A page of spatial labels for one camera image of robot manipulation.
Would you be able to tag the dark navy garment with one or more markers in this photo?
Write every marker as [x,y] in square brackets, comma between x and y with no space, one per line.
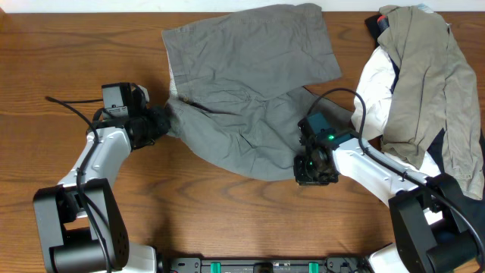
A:
[475,208]

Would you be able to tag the grey shorts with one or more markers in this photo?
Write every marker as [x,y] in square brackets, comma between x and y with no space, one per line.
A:
[239,86]

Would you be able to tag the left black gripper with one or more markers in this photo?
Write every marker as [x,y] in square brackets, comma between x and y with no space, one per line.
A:
[161,120]

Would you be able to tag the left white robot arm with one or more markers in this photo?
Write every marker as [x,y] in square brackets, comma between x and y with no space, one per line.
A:
[79,223]

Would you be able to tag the white garment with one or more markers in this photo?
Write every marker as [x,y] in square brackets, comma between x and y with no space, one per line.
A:
[374,87]

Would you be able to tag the olive khaki garment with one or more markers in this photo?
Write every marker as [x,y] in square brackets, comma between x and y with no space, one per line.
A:
[436,92]

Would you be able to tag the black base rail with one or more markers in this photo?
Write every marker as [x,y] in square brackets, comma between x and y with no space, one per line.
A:
[265,265]

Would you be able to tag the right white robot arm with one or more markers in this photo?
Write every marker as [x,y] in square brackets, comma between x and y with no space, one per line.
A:
[433,228]

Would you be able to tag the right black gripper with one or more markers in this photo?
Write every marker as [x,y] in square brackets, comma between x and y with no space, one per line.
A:
[302,177]

